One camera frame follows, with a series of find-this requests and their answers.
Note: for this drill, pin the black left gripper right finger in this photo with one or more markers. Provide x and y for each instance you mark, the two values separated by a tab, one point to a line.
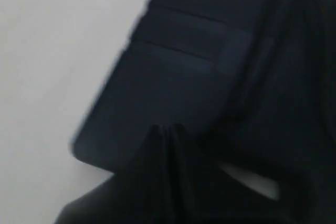
201	192

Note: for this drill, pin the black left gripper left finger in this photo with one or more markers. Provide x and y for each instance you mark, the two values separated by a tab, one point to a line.
139	193

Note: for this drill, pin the black plastic carrying case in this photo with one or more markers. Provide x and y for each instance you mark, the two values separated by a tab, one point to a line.
253	82

